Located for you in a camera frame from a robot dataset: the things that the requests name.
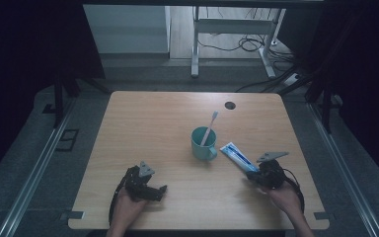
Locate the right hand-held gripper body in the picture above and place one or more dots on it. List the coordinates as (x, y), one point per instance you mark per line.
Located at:
(271, 176)

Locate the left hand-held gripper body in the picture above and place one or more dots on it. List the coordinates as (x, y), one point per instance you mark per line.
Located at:
(136, 184)

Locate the white and blue toothpaste tube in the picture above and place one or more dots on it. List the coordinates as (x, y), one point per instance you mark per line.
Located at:
(238, 157)

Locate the teal cup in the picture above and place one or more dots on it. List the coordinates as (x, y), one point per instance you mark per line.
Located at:
(202, 149)

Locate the pink toothbrush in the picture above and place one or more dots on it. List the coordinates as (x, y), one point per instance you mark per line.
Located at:
(209, 126)

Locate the person's right hand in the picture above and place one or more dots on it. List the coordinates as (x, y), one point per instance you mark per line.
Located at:
(284, 199)

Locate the black metal stand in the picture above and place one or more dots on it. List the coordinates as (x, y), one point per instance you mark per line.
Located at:
(326, 105)
(58, 98)

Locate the white power strip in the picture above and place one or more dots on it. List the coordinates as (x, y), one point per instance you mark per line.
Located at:
(291, 79)

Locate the white panel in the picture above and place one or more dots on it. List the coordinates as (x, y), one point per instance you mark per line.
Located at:
(125, 29)

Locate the aluminium floor rail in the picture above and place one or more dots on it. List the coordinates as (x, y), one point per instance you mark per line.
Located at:
(36, 171)
(342, 171)

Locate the white desk frame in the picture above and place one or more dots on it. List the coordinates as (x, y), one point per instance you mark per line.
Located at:
(195, 39)

